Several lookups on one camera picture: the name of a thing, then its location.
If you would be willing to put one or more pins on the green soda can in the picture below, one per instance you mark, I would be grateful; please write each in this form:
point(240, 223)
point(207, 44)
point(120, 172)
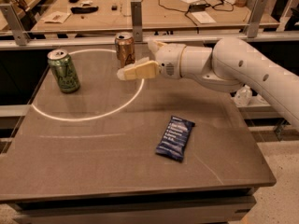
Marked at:
point(64, 71)

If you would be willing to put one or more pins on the metal bracket middle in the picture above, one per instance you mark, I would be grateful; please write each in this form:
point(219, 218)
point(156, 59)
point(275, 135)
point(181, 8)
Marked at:
point(136, 13)

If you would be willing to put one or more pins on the clear sanitizer bottle left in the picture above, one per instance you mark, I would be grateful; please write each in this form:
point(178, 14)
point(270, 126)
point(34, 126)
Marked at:
point(243, 96)

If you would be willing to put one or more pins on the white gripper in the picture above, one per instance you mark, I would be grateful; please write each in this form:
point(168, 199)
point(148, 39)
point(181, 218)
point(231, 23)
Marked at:
point(168, 61)

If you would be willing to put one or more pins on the small black block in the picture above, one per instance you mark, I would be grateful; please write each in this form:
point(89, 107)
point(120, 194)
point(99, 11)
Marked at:
point(114, 7)

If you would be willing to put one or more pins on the black tool on desk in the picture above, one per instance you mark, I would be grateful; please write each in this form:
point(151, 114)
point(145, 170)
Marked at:
point(84, 10)

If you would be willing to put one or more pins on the metal bracket left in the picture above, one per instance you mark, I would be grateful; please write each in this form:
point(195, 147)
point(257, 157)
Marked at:
point(20, 36)

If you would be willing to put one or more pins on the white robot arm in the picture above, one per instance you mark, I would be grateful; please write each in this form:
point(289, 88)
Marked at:
point(229, 65)

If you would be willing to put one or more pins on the blue snack bar wrapper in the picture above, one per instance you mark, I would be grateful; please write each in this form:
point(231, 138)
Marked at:
point(175, 138)

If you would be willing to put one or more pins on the black power adapter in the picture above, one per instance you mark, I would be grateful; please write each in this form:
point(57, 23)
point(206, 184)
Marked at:
point(196, 7)

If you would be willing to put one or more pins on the white card on desk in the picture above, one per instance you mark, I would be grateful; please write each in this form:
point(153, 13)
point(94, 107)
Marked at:
point(203, 17)

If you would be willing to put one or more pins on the wooden background desk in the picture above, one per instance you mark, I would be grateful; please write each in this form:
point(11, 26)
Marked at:
point(156, 15)

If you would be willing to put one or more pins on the metal rail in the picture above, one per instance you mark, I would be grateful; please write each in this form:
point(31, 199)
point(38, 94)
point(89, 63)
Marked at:
point(109, 40)

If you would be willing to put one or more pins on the metal bracket right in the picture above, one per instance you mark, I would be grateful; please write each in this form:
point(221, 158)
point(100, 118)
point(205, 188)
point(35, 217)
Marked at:
point(252, 27)

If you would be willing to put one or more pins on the beige envelope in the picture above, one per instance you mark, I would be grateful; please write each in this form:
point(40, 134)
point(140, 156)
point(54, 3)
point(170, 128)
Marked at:
point(56, 17)

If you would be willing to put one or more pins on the orange soda can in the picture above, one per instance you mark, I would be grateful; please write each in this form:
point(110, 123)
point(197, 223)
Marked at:
point(125, 48)

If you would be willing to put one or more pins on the metal bracket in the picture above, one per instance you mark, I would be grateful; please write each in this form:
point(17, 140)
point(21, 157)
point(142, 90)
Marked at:
point(20, 36)
point(252, 27)
point(136, 13)

